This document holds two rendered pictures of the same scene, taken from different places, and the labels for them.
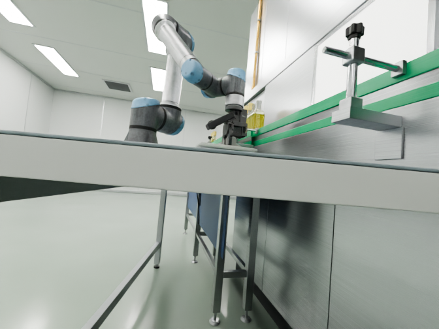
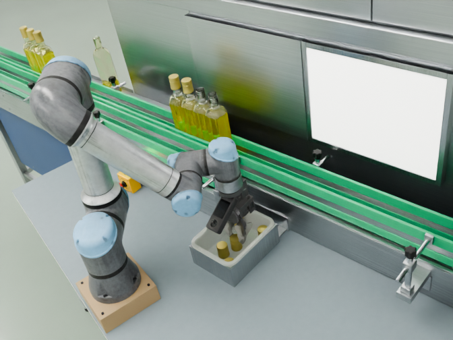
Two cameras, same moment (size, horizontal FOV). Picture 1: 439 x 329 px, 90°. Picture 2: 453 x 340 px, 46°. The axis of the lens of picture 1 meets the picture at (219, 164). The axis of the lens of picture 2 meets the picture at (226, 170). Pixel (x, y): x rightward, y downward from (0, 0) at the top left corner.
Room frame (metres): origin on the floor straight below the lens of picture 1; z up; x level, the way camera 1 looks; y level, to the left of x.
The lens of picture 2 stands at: (-0.19, 0.51, 1.99)
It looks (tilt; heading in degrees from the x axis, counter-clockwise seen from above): 38 degrees down; 333
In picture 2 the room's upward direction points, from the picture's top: 11 degrees counter-clockwise
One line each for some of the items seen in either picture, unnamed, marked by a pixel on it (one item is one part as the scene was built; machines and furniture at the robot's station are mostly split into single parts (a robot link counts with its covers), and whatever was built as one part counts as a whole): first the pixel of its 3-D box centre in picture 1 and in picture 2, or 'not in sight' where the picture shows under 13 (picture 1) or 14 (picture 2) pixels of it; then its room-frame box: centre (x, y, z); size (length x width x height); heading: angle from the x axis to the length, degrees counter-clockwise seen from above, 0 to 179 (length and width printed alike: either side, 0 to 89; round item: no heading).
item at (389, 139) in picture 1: (362, 91); (412, 274); (0.37, -0.24, 0.90); 0.17 x 0.05 x 0.23; 104
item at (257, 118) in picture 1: (256, 129); (220, 133); (1.13, -0.18, 0.99); 0.06 x 0.06 x 0.21; 14
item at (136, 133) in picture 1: (142, 139); (110, 271); (0.95, 0.35, 0.86); 0.15 x 0.15 x 0.10
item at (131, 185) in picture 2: not in sight; (131, 179); (1.40, 0.09, 0.79); 0.07 x 0.07 x 0.07; 14
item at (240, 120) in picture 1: (234, 123); (234, 200); (0.87, -0.05, 0.95); 0.09 x 0.08 x 0.12; 105
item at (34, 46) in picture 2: not in sight; (41, 59); (2.19, 0.09, 1.02); 0.06 x 0.06 x 0.28; 14
